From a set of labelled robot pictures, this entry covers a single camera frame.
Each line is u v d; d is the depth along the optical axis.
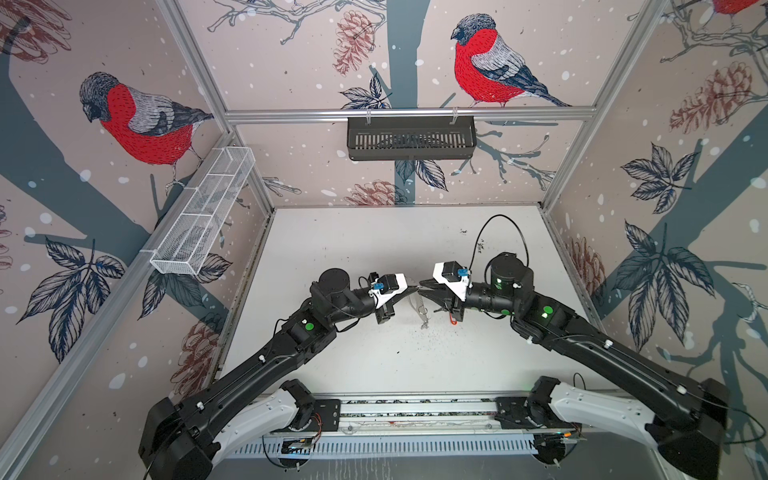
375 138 0.95
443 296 0.58
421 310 0.69
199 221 0.76
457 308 0.56
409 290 0.63
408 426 0.73
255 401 0.47
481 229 0.51
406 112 0.97
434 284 0.55
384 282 0.53
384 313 0.58
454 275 0.52
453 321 0.90
